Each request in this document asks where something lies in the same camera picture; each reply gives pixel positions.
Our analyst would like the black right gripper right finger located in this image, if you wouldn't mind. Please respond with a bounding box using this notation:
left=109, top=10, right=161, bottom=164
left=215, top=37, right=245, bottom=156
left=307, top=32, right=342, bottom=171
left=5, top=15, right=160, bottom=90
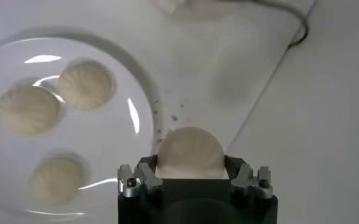
left=224, top=154, right=274, bottom=199

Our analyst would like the white round plate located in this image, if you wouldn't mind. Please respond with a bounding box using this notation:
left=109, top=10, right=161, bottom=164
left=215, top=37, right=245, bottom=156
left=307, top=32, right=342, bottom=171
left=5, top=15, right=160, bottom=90
left=0, top=36, right=156, bottom=220

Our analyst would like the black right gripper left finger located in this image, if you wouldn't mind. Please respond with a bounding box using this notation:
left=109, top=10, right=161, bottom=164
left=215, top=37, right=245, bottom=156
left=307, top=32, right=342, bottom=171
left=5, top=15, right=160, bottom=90
left=117, top=154, right=165, bottom=198

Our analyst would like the stainless steel steamer basket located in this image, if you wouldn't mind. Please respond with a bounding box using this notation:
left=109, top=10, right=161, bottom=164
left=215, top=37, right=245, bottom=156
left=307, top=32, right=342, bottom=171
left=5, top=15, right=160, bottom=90
left=150, top=0, right=198, bottom=15

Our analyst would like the thin black power cord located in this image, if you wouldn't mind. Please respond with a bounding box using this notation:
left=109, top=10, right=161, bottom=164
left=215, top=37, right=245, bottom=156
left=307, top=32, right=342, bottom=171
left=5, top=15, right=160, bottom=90
left=252, top=0, right=308, bottom=49

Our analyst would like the white steamed baozi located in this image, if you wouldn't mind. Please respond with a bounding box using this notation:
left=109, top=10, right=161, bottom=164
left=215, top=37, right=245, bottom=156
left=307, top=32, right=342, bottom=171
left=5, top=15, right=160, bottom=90
left=28, top=155, right=84, bottom=206
left=155, top=126, right=229, bottom=180
left=58, top=60, right=115, bottom=111
left=0, top=81, right=62, bottom=136

